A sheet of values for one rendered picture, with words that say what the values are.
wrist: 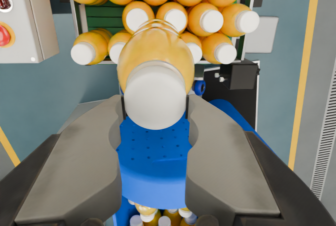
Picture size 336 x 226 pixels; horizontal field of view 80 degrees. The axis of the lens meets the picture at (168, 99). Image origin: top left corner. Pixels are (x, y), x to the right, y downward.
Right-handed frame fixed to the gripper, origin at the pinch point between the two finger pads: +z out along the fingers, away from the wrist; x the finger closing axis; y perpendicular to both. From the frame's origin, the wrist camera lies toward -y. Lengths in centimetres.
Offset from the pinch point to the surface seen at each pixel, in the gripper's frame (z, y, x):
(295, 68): 139, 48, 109
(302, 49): 140, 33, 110
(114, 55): 26.8, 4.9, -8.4
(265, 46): 52, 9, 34
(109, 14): 46.4, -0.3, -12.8
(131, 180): 13.3, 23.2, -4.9
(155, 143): 22.5, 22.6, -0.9
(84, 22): 45.9, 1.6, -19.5
